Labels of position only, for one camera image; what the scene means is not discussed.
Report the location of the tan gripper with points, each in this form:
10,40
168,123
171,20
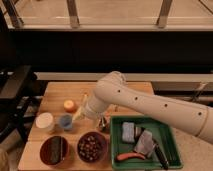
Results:
79,115

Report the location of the dark rectangular eraser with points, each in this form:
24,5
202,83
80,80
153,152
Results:
55,148

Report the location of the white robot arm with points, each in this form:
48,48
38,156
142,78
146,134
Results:
192,118

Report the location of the blue plastic cup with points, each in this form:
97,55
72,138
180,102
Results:
65,122

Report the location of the small metal cup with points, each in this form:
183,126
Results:
103,124

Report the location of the white paper cup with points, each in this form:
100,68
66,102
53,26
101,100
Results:
45,122

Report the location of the orange fruit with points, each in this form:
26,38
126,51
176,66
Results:
70,106

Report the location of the dark bowl of nuts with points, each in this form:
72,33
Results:
92,147

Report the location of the red bowl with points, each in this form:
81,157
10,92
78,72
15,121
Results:
45,150

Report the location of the grey sponge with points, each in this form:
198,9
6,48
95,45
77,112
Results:
128,132

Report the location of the orange carrot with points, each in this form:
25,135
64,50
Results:
125,156

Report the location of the dark side shelf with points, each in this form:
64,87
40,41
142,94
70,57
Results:
16,94

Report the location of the grey folded cloth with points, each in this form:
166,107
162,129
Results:
145,144

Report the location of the green plastic tray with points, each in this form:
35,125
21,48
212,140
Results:
162,133

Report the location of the black handled knife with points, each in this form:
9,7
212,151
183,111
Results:
160,156

